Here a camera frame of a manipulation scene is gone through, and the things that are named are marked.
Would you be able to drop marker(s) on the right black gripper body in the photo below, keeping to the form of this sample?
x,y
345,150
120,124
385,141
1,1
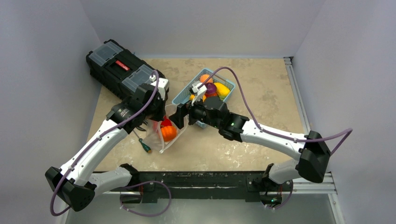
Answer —
x,y
180,115

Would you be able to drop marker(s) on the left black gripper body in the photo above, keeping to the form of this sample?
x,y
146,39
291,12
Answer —
x,y
156,111

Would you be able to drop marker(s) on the red toy bell pepper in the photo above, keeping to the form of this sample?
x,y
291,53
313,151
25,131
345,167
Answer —
x,y
160,124

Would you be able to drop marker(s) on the red toy apple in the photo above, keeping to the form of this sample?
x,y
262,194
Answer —
x,y
211,95

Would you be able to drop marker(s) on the orange toy pumpkin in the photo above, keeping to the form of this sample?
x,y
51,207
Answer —
x,y
168,133

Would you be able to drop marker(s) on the clear zip top bag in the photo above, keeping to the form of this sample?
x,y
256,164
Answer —
x,y
160,135

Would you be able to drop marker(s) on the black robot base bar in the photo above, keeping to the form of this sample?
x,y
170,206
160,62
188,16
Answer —
x,y
250,186

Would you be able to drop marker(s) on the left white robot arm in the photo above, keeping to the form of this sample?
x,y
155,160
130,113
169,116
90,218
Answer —
x,y
75,184

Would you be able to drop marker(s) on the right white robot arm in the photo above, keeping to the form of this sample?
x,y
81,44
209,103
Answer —
x,y
309,153

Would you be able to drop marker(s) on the yellow toy lemon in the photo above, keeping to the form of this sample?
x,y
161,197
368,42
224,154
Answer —
x,y
222,90

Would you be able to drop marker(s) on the light blue plastic basket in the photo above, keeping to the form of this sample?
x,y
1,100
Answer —
x,y
185,96

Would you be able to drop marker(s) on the peach toy fruit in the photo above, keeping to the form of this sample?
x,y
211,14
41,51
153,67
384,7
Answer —
x,y
205,78

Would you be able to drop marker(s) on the black plastic toolbox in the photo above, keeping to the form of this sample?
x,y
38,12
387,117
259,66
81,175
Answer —
x,y
118,69

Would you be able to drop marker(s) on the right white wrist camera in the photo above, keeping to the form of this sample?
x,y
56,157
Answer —
x,y
198,89

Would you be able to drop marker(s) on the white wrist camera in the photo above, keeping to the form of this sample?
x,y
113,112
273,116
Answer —
x,y
198,89
162,86

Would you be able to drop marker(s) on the black handled pliers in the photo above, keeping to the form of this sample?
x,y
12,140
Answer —
x,y
142,129

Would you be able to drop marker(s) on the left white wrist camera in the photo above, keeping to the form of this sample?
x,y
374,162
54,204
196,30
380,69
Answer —
x,y
162,86

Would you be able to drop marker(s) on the green handled screwdriver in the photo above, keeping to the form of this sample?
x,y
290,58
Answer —
x,y
146,148

